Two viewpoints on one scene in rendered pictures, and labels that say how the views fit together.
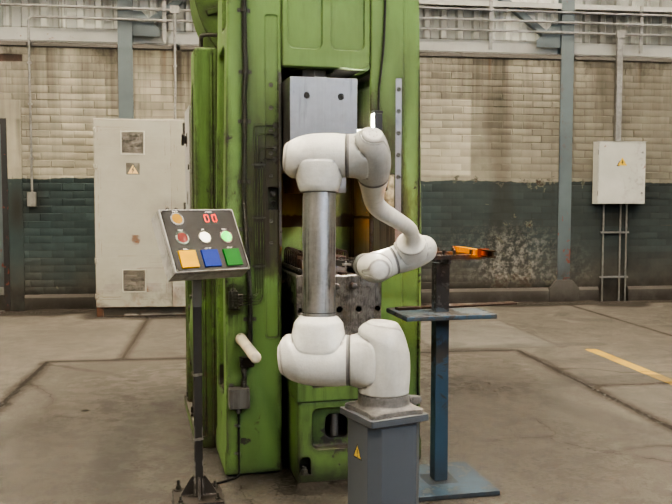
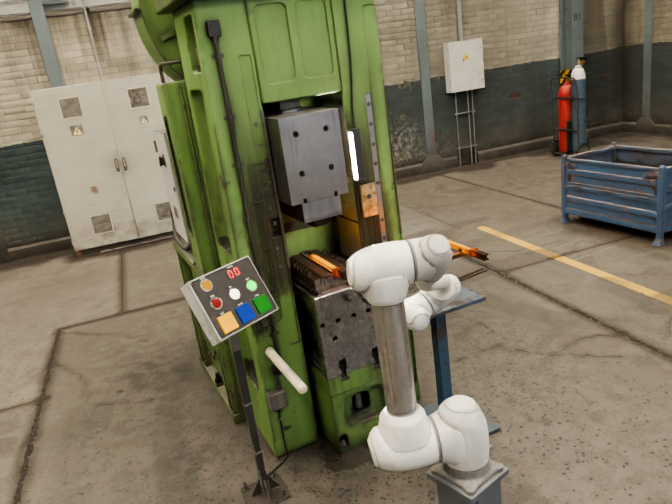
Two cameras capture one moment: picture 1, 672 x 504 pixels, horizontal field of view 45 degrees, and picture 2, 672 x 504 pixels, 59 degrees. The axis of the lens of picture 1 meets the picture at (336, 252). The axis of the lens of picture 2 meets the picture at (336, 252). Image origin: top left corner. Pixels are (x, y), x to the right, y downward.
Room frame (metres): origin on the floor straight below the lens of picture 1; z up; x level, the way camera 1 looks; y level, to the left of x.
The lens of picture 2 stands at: (0.85, 0.45, 1.99)
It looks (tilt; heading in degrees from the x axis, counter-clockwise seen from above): 18 degrees down; 351
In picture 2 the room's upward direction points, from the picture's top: 8 degrees counter-clockwise
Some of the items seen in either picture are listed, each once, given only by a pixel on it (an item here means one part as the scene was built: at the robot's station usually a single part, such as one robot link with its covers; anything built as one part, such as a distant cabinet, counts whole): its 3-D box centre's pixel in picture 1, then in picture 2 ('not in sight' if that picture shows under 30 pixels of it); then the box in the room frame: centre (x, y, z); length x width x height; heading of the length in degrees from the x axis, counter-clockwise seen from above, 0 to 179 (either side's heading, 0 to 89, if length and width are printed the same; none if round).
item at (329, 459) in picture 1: (324, 414); (342, 384); (3.78, 0.05, 0.23); 0.55 x 0.37 x 0.47; 14
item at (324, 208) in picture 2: (313, 182); (305, 202); (3.75, 0.10, 1.32); 0.42 x 0.20 x 0.10; 14
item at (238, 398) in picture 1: (238, 397); (277, 398); (3.58, 0.43, 0.36); 0.09 x 0.07 x 0.12; 104
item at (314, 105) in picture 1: (322, 128); (305, 152); (3.76, 0.06, 1.56); 0.42 x 0.39 x 0.40; 14
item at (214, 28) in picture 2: (247, 173); (250, 213); (3.59, 0.39, 1.35); 0.08 x 0.05 x 1.70; 104
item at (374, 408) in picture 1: (389, 400); (470, 460); (2.45, -0.16, 0.63); 0.22 x 0.18 x 0.06; 118
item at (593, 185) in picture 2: not in sight; (634, 188); (5.92, -3.40, 0.36); 1.20 x 0.80 x 0.72; 13
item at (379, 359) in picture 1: (380, 355); (460, 429); (2.45, -0.13, 0.77); 0.18 x 0.16 x 0.22; 87
